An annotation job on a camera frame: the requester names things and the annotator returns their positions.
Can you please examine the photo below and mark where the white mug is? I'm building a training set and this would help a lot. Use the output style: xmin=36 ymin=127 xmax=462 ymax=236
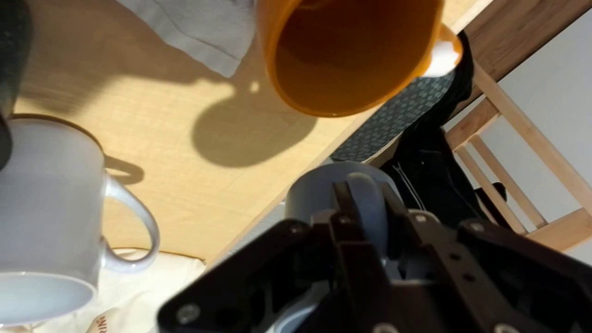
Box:
xmin=0 ymin=112 xmax=162 ymax=328

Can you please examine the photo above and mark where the wooden chair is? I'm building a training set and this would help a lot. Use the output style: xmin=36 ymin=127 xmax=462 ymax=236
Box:
xmin=441 ymin=0 xmax=592 ymax=254

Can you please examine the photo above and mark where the black cloth on chair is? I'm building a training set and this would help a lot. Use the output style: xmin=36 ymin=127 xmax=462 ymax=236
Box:
xmin=376 ymin=29 xmax=513 ymax=230

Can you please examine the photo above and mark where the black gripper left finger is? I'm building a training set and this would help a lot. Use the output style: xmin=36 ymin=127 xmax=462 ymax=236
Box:
xmin=154 ymin=177 xmax=389 ymax=333

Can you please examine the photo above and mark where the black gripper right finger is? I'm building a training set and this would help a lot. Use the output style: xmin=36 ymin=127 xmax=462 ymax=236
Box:
xmin=395 ymin=206 xmax=592 ymax=333

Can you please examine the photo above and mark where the patterned chair seat cushion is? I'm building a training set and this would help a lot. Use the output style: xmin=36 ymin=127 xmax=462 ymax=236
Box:
xmin=327 ymin=68 xmax=458 ymax=166

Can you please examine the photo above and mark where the orange cup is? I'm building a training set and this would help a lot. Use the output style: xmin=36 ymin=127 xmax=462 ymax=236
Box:
xmin=253 ymin=0 xmax=463 ymax=119

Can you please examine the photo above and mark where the white crumpled cloth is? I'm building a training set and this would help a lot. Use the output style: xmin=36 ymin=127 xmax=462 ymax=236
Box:
xmin=114 ymin=0 xmax=258 ymax=79

